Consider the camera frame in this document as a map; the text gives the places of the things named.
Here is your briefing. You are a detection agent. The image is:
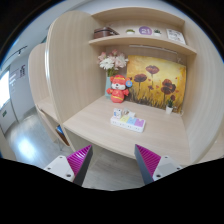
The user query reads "flower bouquet in vase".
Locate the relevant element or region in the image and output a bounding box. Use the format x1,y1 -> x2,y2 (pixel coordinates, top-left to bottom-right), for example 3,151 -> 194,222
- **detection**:
98,49 -> 128,98

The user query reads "brown box on shelf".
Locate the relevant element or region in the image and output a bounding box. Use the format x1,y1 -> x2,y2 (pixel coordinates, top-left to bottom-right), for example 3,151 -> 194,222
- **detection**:
94,27 -> 118,39

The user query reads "poppy flower painting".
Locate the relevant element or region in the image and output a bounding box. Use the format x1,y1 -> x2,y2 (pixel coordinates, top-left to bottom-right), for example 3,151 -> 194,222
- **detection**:
126,55 -> 186,113

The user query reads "white charger plug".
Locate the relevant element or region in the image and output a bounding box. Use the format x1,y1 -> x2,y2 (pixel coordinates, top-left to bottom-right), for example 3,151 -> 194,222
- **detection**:
113,108 -> 122,119

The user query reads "small succulent on shelf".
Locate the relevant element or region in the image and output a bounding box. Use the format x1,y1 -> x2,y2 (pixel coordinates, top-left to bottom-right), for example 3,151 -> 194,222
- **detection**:
154,29 -> 162,36

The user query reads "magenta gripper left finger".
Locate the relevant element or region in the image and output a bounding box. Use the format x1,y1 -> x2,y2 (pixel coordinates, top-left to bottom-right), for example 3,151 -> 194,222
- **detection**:
67,145 -> 93,186

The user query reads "purple round sign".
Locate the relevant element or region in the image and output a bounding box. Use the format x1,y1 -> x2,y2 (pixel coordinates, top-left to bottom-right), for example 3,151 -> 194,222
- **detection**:
139,26 -> 152,35

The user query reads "small potted plant white pot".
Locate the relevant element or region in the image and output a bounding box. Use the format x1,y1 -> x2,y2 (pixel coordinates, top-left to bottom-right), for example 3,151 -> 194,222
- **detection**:
166,99 -> 174,114

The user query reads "neighbouring wooden desk cubicle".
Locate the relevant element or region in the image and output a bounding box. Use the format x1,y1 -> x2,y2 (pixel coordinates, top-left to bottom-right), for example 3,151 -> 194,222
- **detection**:
28,43 -> 69,146

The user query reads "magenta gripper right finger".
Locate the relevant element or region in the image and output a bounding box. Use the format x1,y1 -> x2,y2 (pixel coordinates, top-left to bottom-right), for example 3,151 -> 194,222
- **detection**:
134,145 -> 161,185

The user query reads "small green plant on shelf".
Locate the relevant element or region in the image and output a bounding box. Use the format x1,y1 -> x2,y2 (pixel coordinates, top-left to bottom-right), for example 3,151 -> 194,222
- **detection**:
126,29 -> 135,35

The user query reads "white power strip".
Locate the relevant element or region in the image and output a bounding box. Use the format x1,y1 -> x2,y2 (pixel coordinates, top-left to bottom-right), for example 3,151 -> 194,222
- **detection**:
110,116 -> 146,133

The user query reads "red plush toy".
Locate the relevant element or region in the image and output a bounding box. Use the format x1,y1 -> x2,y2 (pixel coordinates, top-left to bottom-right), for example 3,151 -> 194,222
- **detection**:
106,75 -> 132,103

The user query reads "white framed card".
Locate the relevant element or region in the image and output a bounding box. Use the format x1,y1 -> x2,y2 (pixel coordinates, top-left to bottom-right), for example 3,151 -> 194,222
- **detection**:
167,29 -> 185,44

